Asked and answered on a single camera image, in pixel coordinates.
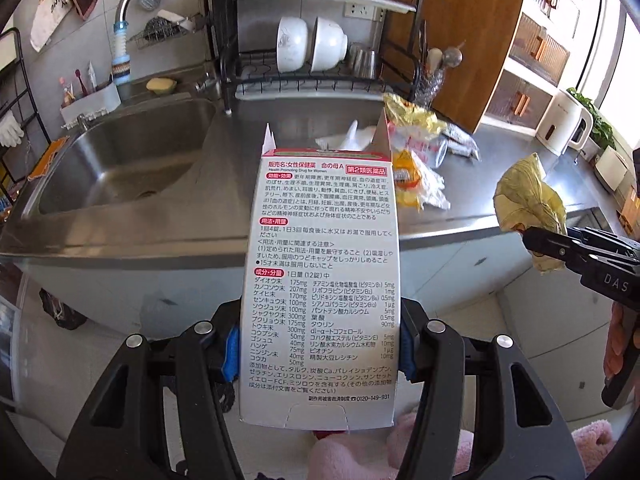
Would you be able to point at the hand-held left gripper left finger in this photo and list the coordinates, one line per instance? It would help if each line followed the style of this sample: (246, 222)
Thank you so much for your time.
(231, 355)

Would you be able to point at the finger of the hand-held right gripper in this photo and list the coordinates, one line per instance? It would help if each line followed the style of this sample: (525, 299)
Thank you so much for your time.
(555, 252)
(600, 240)

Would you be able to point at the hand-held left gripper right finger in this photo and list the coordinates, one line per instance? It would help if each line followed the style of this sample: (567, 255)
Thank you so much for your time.
(407, 355)

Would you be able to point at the yellow paper wrapper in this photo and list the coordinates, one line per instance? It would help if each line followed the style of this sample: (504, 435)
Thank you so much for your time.
(530, 195)

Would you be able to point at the white printed medicine box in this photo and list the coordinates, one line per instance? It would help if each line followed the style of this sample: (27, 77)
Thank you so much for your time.
(320, 260)

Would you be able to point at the yellow printed plastic bag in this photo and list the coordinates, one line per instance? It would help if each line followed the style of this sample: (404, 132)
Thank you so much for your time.
(415, 115)

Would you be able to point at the person's right hand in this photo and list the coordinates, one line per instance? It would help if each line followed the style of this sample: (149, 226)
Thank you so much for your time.
(622, 340)

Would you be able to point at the pink fuzzy slipper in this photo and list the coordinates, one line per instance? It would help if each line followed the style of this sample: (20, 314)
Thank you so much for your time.
(595, 445)
(350, 452)

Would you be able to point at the green potted plant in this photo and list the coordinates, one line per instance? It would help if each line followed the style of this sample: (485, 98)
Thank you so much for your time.
(597, 120)

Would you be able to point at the white electric kettle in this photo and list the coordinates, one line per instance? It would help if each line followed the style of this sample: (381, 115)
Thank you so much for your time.
(557, 120)

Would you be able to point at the silver black snack packet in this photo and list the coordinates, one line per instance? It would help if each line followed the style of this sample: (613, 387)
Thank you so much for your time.
(460, 141)

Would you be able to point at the orange and clear plastic wrapper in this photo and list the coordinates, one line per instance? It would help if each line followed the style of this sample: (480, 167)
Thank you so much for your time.
(415, 180)

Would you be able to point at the clear plastic packaging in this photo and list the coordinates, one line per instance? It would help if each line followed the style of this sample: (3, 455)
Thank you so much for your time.
(425, 147)

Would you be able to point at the dark cloth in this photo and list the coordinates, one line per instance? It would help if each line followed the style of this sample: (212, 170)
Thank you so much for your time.
(62, 310)

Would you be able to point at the clear glass utensil holder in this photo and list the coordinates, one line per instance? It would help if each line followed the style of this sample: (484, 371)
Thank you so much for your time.
(430, 87)

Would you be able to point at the white storage cabinet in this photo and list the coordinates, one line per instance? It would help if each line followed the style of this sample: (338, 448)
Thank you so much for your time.
(545, 35)

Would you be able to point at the metal ladle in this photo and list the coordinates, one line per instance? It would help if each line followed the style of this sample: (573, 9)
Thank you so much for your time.
(452, 56)

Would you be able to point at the stainless steel sink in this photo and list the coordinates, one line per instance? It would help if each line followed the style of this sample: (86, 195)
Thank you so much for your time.
(125, 160)

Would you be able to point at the white crumpled tissue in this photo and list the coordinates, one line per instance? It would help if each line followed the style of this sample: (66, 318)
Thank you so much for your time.
(345, 137)

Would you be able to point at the white rice spoon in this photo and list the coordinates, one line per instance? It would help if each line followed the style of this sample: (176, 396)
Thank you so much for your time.
(434, 59)

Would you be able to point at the wooden cutting board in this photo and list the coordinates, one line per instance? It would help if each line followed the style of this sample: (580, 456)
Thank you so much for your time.
(470, 35)

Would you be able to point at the stainless steel cup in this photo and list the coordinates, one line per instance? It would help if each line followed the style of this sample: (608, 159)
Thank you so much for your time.
(356, 60)
(371, 64)

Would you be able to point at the yellow sponge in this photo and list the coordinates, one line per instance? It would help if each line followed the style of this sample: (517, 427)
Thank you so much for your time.
(161, 84)

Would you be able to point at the white drain tray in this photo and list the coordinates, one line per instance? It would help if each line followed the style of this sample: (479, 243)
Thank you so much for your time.
(320, 89)

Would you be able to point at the white toothbrush holder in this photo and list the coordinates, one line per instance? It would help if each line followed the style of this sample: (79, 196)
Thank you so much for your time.
(92, 102)

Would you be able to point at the white ceramic bowl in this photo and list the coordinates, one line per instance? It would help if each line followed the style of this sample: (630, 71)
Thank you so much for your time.
(291, 42)
(327, 42)

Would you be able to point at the white glove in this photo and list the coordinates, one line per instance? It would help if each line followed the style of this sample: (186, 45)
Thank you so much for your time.
(10, 130)

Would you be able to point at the steel wool scrubber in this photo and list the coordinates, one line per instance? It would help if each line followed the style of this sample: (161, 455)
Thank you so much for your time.
(158, 27)

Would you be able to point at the black metal shelf rack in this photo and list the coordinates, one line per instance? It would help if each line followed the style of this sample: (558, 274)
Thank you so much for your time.
(20, 85)

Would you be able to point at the hanging white pink cloth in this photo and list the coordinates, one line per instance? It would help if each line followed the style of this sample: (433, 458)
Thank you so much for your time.
(55, 5)

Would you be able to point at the white wall power outlet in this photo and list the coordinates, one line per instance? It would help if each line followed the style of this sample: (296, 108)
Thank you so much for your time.
(363, 10)

